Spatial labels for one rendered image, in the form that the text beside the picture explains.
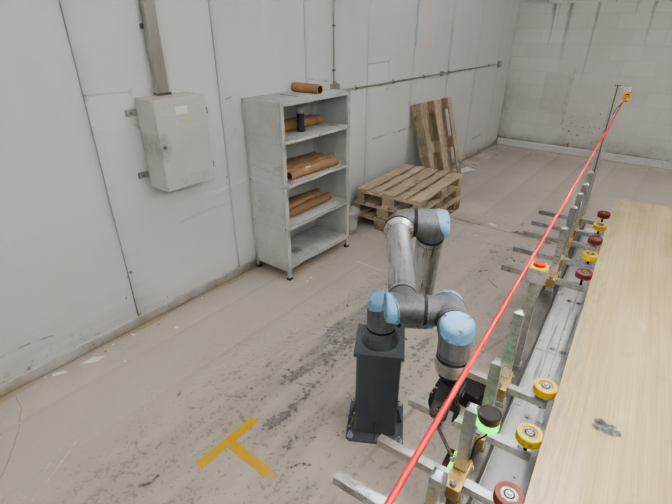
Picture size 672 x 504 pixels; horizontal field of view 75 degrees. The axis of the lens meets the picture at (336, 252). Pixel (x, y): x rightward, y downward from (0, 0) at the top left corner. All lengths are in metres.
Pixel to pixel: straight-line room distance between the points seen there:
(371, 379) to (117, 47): 2.50
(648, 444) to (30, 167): 3.16
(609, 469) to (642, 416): 0.30
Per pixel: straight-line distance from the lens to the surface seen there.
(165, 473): 2.70
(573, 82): 9.02
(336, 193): 4.50
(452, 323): 1.19
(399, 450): 1.55
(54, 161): 3.15
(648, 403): 1.94
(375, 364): 2.31
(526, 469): 1.93
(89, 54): 3.20
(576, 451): 1.66
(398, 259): 1.46
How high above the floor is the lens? 2.07
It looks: 27 degrees down
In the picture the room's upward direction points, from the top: straight up
